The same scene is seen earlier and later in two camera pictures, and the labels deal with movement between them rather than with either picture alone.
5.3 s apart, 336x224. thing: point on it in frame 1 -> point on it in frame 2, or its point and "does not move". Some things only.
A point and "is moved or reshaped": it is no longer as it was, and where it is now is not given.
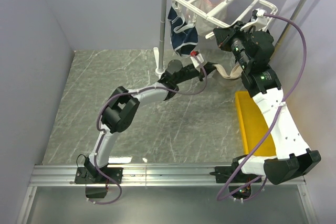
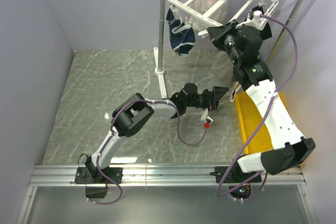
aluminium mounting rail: [63, 176] does not move
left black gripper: [210, 67] -> [217, 93]
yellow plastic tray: [253, 125] does not move
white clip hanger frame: [210, 3] is moved or reshaped
